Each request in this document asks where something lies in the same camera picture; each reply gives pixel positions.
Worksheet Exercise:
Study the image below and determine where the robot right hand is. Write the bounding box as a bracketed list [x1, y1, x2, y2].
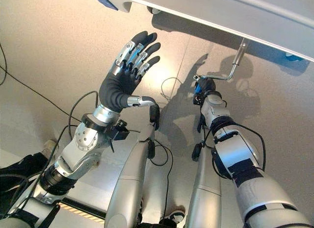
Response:
[193, 75, 217, 98]

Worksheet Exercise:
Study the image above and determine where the robot leg silver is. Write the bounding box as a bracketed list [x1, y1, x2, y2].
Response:
[184, 146, 222, 228]
[104, 124, 156, 228]

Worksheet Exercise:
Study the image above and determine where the white power strip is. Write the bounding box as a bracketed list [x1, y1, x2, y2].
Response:
[43, 139, 56, 154]

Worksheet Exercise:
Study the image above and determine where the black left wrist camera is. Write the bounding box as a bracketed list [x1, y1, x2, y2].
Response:
[106, 119, 130, 141]

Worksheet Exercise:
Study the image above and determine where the thin black floor cable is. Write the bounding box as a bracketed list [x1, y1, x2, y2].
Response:
[0, 43, 82, 122]

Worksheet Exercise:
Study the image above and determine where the black fabric bundle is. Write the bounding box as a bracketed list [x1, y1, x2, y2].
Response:
[0, 152, 51, 189]

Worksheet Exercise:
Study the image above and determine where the robot left leg silver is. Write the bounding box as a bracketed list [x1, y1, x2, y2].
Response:
[104, 124, 156, 228]

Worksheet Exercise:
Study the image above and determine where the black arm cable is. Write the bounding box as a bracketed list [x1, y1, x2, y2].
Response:
[68, 90, 99, 140]
[235, 124, 266, 172]

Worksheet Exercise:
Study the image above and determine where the thin white floor cable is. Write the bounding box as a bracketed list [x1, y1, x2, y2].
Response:
[160, 76, 183, 101]

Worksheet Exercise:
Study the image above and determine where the black cable between legs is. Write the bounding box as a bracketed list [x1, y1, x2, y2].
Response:
[148, 139, 174, 215]

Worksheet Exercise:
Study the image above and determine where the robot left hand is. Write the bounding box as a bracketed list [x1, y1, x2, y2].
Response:
[92, 31, 161, 126]

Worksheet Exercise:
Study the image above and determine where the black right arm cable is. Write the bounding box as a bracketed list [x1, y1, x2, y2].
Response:
[235, 124, 266, 172]

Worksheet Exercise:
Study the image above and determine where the robot right foot dark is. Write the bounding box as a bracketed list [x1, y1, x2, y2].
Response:
[192, 143, 204, 162]

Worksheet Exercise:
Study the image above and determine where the black blue right wrist camera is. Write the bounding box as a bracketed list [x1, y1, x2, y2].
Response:
[192, 82, 205, 106]

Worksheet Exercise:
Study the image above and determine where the silver bed crank handle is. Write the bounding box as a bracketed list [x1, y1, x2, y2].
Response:
[193, 40, 248, 82]

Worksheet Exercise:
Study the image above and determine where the yellow black striped strip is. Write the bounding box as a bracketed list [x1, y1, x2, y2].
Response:
[58, 198, 106, 224]

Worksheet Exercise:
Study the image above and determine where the robot right leg silver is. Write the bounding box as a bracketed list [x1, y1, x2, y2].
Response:
[184, 146, 222, 228]

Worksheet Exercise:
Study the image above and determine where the grey bed caster wheel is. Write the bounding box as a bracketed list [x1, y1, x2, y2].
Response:
[146, 6, 162, 15]

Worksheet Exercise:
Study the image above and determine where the white black shoe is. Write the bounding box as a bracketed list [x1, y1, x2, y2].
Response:
[161, 205, 186, 225]

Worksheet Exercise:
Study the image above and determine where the robot foot dark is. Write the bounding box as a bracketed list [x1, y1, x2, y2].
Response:
[149, 104, 160, 131]
[192, 143, 204, 162]

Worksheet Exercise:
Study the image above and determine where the grey hospital bed frame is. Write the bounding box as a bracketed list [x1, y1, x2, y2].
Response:
[107, 0, 314, 62]

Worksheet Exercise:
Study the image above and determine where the blue bed caster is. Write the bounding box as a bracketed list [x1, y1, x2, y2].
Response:
[285, 52, 304, 64]

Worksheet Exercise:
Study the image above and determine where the robot left foot dark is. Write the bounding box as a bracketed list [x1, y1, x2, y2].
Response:
[149, 104, 160, 131]

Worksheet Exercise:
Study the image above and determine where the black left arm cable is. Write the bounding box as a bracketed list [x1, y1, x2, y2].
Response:
[68, 90, 99, 140]

